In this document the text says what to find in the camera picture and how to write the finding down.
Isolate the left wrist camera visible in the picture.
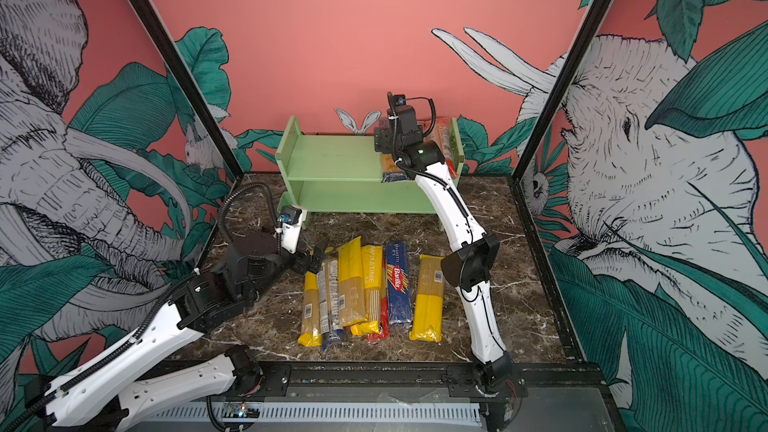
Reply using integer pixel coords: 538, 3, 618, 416
277, 208, 307, 254

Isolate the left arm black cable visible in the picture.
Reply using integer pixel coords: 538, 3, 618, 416
0, 182, 283, 432

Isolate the red-ended spaghetti bag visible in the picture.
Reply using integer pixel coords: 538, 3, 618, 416
433, 117, 457, 179

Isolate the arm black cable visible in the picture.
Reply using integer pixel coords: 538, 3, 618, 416
386, 92, 511, 385
0, 182, 283, 432

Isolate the black right corner post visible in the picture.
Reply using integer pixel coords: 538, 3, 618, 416
512, 0, 613, 183

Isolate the green two-tier shelf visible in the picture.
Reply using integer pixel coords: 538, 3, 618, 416
275, 116, 469, 234

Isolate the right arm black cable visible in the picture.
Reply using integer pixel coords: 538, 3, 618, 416
386, 92, 511, 385

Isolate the red spaghetti bag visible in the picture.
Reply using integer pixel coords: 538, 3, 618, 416
367, 286, 389, 344

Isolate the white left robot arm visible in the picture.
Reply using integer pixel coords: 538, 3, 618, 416
6, 233, 325, 431

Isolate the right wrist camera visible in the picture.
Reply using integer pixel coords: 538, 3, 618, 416
387, 92, 407, 110

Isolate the black left corner post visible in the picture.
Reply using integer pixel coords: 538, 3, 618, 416
128, 0, 244, 180

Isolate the yellow-top spaghetti bag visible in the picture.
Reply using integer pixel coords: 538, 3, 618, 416
338, 237, 366, 327

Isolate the yellow spaghetti bag far right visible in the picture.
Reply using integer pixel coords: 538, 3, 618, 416
409, 255, 445, 343

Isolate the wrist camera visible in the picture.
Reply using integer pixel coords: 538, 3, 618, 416
387, 92, 407, 110
277, 208, 307, 254

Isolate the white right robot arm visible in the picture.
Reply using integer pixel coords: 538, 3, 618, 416
374, 95, 513, 396

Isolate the blue barilla spaghetti box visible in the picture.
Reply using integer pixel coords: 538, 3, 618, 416
385, 242, 413, 325

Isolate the green plastic side bin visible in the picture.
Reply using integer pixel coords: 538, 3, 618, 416
277, 192, 304, 227

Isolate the black corner post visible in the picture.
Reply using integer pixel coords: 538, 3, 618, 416
128, 0, 244, 180
512, 0, 613, 183

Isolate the yellow pastatime spaghetti bag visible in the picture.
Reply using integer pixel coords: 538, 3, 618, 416
350, 245, 383, 337

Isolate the ankara blue yellow spaghetti bag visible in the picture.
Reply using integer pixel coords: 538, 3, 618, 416
380, 154, 409, 183

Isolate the yellow spaghetti bag far left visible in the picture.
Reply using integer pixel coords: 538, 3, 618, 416
298, 272, 322, 347

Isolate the white vented strip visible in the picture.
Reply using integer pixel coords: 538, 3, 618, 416
130, 401, 483, 427

